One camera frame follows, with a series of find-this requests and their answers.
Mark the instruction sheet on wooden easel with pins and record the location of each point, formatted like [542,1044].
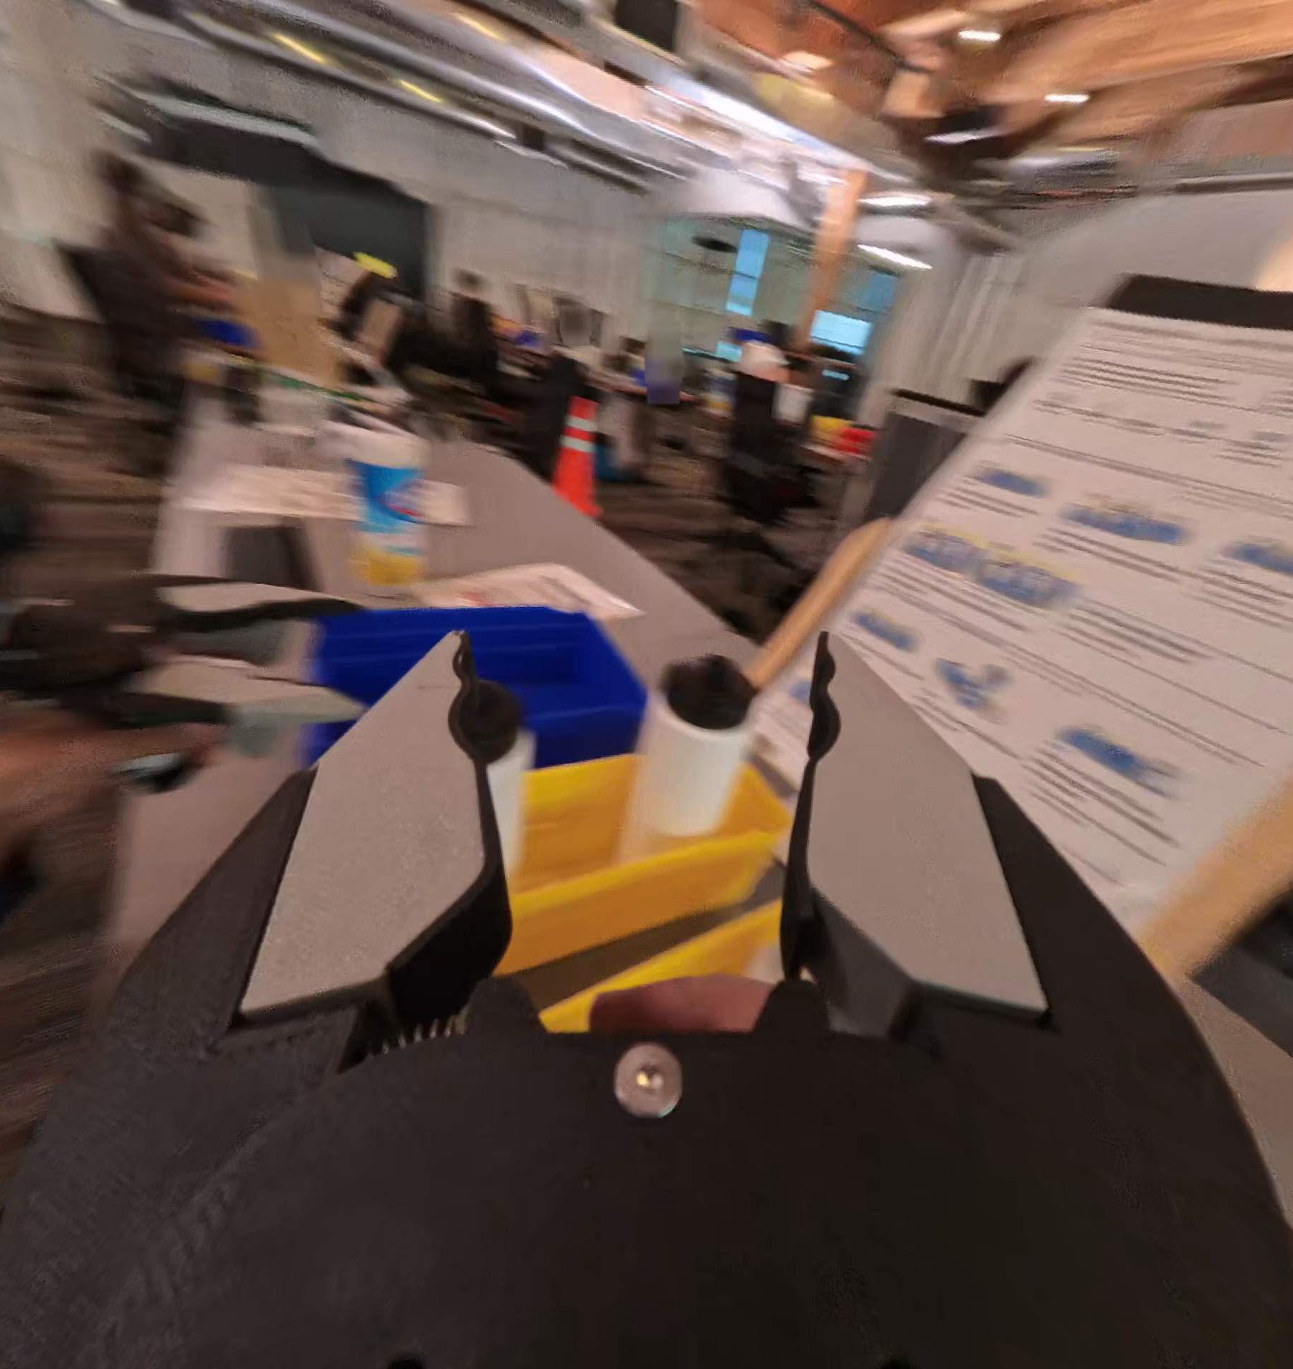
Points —
[1116,598]

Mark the orange traffic cone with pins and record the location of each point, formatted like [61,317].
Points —
[578,460]

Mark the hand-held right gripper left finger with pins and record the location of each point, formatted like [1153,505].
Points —
[381,856]

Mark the wipes canister yellow blue label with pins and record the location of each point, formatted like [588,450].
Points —
[388,513]

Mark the printed paper sheet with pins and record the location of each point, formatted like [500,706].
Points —
[284,496]

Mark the person's left hand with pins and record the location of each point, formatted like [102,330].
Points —
[36,803]

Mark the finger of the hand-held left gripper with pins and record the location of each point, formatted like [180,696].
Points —
[272,719]
[240,611]

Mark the laminated printed sheet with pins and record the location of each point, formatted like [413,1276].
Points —
[529,591]

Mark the person's right hand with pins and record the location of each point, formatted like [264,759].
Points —
[677,1006]

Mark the blue plastic bin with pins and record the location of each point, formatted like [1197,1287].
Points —
[497,664]

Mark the white bottle black cap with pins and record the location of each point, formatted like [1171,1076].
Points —
[508,793]
[693,764]

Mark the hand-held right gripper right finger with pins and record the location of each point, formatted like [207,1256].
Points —
[916,856]

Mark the yellow plastic bin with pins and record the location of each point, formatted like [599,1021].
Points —
[700,959]
[626,888]

